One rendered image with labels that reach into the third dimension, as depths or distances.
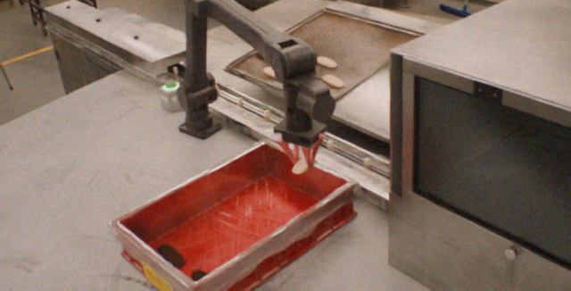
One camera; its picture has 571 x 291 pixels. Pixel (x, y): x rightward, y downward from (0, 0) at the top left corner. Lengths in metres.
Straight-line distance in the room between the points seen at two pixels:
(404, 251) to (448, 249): 0.12
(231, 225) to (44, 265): 0.45
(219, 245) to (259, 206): 0.16
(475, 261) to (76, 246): 0.91
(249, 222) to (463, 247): 0.55
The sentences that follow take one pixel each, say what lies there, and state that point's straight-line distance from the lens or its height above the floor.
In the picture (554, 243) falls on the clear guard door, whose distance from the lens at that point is 0.99.
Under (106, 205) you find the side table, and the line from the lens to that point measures 1.61.
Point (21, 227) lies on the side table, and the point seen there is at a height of 0.82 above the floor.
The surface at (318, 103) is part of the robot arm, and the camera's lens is 1.17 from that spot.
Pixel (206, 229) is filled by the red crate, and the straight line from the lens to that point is 1.43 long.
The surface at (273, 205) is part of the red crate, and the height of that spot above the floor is 0.82.
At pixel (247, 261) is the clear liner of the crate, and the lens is 1.18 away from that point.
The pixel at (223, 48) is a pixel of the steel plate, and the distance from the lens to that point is 2.52.
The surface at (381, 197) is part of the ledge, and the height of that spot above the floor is 0.86.
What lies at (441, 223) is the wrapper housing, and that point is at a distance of 1.11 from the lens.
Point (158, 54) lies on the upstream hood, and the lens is 2.27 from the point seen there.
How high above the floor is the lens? 1.68
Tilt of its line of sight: 28 degrees down
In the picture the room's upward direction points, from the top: 5 degrees counter-clockwise
